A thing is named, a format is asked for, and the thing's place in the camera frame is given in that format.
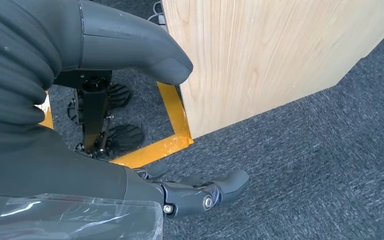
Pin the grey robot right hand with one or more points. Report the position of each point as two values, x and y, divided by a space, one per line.
62 175

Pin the clear plastic film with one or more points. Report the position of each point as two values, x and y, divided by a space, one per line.
79 218

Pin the yellow floor tape strip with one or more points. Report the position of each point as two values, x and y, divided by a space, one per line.
48 116

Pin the black ribbed robot foot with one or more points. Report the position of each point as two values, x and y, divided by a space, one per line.
119 95
127 137

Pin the ribbed grey right arm sleeve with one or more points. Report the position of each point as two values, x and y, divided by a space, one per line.
10 66

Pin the yellow floor tape corner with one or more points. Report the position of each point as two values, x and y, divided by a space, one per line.
175 116

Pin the light wood desk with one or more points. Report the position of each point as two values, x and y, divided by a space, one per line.
261 59

